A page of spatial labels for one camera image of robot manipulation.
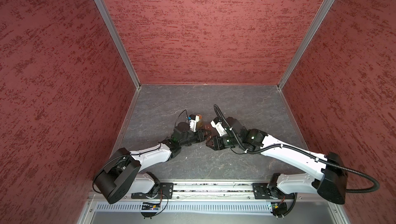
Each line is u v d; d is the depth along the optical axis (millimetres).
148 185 618
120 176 421
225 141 634
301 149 462
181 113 1061
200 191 757
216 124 685
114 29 881
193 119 767
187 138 693
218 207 709
